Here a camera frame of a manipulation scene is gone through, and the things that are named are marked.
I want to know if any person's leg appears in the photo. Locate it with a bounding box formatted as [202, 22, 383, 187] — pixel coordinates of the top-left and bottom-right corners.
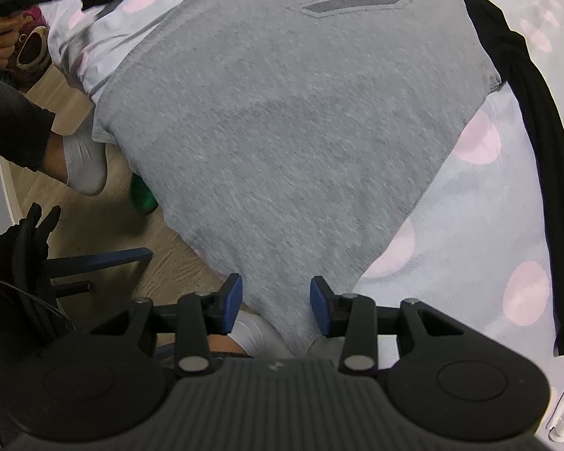
[0, 80, 73, 184]

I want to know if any green plastic object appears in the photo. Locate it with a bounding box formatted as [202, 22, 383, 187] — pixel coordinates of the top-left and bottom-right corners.
[129, 173, 159, 215]

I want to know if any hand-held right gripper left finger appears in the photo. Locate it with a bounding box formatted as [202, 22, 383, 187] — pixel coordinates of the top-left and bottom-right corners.
[91, 273, 243, 377]

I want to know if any white sock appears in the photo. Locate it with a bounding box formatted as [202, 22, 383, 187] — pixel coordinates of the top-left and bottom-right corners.
[207, 314, 306, 360]
[63, 124, 109, 197]

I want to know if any black office chair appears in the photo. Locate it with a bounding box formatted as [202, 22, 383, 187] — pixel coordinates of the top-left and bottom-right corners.
[0, 202, 153, 353]

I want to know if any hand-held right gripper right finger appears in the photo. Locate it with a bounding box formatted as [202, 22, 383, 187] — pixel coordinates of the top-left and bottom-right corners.
[310, 276, 466, 377]

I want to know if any person's left hand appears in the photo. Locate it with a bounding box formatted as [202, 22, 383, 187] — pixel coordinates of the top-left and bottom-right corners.
[0, 12, 24, 72]

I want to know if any pink patterned slipper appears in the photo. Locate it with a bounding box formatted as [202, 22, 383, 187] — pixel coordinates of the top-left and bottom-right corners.
[21, 2, 48, 33]

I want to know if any bed with pink dotted sheet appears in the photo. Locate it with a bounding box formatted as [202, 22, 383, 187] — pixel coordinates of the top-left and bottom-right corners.
[47, 0, 564, 442]

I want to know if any grey shirt with black sleeves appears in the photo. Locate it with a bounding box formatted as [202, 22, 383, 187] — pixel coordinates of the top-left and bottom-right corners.
[91, 0, 564, 358]

